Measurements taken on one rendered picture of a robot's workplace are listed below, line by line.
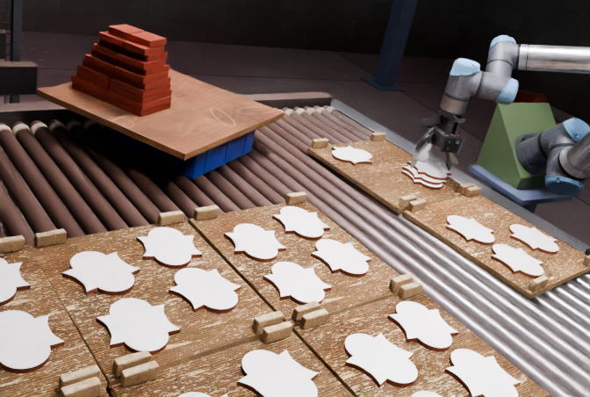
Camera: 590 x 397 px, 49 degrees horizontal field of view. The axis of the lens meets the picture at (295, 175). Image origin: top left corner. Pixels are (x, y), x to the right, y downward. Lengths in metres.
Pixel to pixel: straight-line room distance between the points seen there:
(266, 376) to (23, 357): 0.38
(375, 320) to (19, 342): 0.65
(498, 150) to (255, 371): 1.54
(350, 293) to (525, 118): 1.33
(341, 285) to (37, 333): 0.61
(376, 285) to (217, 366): 0.45
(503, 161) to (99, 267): 1.56
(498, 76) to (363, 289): 0.83
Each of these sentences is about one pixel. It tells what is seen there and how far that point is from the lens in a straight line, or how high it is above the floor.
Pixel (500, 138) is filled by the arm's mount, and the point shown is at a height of 1.00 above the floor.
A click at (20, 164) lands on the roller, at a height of 0.91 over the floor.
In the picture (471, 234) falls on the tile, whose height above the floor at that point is 0.95.
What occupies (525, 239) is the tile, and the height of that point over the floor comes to 0.95.
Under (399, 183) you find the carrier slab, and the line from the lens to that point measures 1.96.
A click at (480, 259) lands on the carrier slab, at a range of 1.69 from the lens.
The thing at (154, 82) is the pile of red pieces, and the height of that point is 1.13.
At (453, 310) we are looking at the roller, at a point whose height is 0.92.
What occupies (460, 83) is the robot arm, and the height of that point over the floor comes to 1.26.
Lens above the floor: 1.69
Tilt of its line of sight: 24 degrees down
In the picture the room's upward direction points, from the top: 13 degrees clockwise
